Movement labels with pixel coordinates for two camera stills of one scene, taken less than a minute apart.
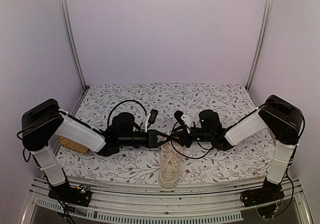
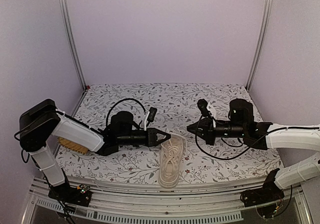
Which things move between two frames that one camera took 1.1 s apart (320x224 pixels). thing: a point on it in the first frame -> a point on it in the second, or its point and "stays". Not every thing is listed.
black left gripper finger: x=159 y=133 stays
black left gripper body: x=129 y=141 stays
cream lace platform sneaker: x=170 y=157 stays
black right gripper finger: x=179 y=136 -> x=198 y=128
